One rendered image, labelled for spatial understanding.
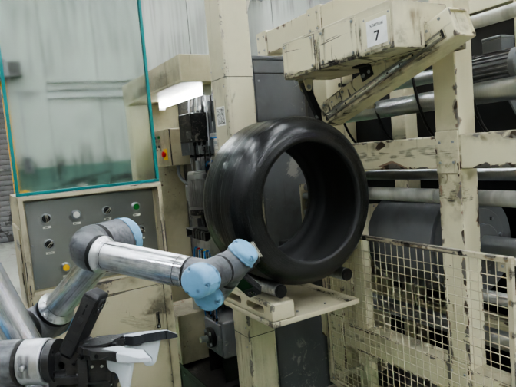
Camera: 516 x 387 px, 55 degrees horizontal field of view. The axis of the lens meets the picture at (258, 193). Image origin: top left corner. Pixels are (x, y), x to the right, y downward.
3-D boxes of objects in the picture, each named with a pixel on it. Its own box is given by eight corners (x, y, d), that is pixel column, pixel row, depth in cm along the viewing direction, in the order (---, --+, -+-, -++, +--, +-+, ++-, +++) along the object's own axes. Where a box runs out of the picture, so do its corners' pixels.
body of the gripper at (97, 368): (130, 380, 86) (64, 383, 87) (127, 329, 86) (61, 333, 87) (114, 396, 78) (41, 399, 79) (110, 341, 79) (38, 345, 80)
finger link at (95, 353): (134, 358, 78) (104, 352, 83) (133, 346, 78) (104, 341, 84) (107, 366, 74) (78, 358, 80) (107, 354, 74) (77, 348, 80)
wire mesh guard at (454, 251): (329, 381, 225) (318, 229, 219) (332, 380, 226) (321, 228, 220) (520, 490, 147) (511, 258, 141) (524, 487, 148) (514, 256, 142)
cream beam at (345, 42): (282, 81, 202) (279, 44, 201) (332, 80, 215) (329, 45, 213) (393, 47, 150) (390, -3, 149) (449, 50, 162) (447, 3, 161)
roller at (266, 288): (229, 281, 192) (226, 270, 191) (239, 276, 194) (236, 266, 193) (277, 300, 162) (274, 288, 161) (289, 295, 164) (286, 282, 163)
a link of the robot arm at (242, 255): (244, 266, 114) (219, 297, 118) (266, 255, 124) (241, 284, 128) (221, 242, 116) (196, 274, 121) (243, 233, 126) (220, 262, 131)
